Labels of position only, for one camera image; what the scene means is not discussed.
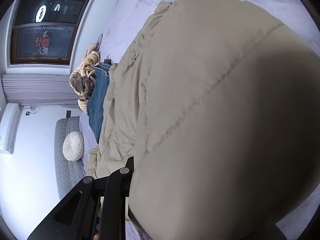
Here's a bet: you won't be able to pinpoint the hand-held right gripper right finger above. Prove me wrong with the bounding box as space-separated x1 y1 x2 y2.
260 224 285 240

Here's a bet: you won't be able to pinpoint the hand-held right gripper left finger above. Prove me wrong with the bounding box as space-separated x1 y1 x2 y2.
27 157 136 240

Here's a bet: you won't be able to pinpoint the beige puffer jacket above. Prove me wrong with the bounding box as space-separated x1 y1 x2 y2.
86 0 320 240

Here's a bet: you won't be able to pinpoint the grey quilted headboard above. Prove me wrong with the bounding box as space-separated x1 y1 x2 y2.
54 116 87 202

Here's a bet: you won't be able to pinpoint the round white cushion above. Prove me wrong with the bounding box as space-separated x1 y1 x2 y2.
63 131 84 161

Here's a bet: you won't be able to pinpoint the blue denim jeans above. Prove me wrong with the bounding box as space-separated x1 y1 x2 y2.
88 59 114 143

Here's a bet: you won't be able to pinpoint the brown plush garment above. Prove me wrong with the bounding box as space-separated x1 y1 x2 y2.
69 74 94 103

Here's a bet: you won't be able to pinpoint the white air conditioner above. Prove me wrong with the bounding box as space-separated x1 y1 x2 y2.
0 104 21 154

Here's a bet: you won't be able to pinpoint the white curtain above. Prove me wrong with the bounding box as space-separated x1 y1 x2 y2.
1 74 78 105

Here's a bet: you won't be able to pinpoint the cream striped plush garment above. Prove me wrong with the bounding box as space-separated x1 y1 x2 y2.
76 43 101 113

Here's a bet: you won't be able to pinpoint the dark framed window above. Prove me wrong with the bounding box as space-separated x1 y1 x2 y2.
9 0 98 66

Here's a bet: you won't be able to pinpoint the white wall cable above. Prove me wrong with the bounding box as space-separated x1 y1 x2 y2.
24 105 38 117

